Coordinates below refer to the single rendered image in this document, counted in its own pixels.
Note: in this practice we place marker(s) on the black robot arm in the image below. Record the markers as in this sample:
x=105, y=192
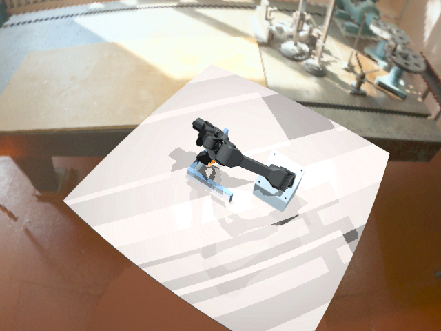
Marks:
x=229, y=155

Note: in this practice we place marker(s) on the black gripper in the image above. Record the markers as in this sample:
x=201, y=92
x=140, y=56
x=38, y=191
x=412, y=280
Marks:
x=204, y=157

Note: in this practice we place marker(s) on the clear low l-shaped wall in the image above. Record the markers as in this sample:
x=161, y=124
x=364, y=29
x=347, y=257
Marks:
x=206, y=184

